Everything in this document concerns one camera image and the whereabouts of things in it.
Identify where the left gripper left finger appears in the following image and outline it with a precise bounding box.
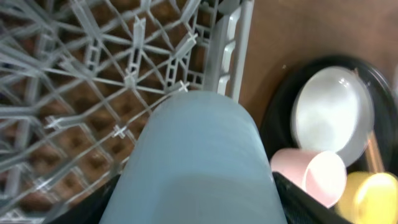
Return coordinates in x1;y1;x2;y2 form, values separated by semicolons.
50;174;121;224

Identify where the blue cup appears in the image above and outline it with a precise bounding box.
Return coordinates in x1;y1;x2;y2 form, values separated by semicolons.
101;91;286;224

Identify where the yellow bowl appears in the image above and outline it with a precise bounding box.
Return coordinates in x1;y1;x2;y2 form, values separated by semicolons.
335;172;397;224

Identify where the round black tray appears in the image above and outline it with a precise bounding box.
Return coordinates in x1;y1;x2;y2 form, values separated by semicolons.
259;55;397;175

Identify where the pink cup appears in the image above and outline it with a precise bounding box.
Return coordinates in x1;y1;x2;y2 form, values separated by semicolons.
270;148;347;208

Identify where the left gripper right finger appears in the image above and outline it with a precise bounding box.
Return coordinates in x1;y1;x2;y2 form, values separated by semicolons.
272;172;351;224

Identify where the wooden chopstick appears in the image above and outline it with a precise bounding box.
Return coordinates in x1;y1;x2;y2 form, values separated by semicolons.
354;68;386;175

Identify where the grey plate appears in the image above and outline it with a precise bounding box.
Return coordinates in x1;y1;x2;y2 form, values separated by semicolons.
290;66;374;167

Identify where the grey dishwasher rack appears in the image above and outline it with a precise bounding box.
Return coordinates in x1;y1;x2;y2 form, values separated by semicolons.
1;0;254;223

